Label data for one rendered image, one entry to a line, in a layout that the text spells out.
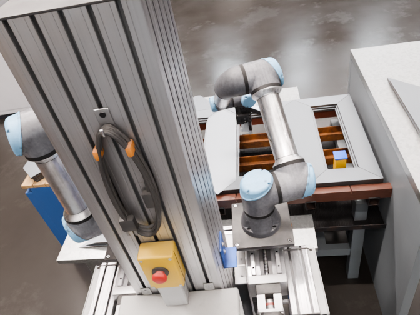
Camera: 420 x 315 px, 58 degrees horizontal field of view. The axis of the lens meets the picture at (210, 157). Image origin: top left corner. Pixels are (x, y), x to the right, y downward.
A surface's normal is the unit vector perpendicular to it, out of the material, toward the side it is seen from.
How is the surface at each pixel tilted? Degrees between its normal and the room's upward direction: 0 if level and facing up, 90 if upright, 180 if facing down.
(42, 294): 0
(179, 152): 90
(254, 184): 7
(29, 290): 0
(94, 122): 90
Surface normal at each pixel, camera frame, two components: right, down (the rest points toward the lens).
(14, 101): 0.00, 0.65
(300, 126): -0.17, -0.75
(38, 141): 0.46, 0.54
